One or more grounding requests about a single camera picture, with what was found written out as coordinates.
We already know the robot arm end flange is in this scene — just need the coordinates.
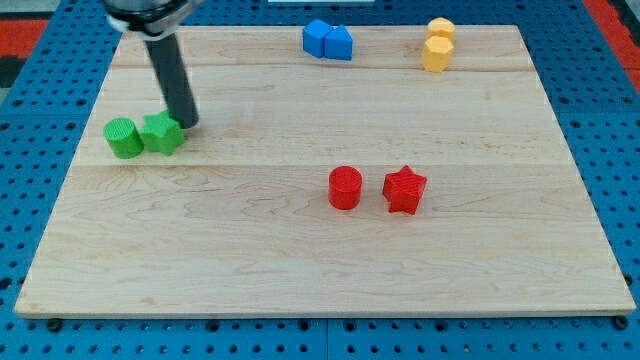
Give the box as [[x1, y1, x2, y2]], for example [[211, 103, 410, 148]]
[[102, 0, 204, 41]]

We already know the wooden board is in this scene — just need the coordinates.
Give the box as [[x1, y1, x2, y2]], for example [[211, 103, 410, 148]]
[[15, 25, 636, 319]]

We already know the red star block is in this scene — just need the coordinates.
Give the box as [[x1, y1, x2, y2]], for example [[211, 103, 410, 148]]
[[382, 165, 428, 215]]

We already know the green star block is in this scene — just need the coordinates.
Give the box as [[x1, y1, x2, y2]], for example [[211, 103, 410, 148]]
[[140, 110, 186, 156]]

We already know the red cylinder block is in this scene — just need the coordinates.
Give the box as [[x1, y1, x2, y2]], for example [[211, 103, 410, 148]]
[[328, 166, 363, 210]]

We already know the blue triangular block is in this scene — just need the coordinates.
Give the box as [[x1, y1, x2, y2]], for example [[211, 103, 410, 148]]
[[324, 25, 353, 61]]

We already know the blue cube block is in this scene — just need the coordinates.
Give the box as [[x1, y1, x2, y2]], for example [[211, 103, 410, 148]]
[[302, 19, 333, 58]]

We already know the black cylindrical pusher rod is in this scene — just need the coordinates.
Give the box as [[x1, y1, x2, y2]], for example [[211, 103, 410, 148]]
[[145, 34, 199, 129]]

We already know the yellow front hexagon block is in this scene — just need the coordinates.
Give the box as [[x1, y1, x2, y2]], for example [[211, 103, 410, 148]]
[[421, 36, 454, 73]]

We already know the yellow hexagon block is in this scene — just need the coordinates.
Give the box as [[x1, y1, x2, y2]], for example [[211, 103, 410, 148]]
[[421, 36, 454, 73], [426, 17, 456, 42]]

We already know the yellow rear hexagon block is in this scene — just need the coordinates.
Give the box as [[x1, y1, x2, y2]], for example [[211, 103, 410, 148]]
[[426, 17, 456, 42]]

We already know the green cylinder block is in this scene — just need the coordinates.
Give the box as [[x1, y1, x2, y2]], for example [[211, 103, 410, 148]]
[[103, 117, 144, 159]]

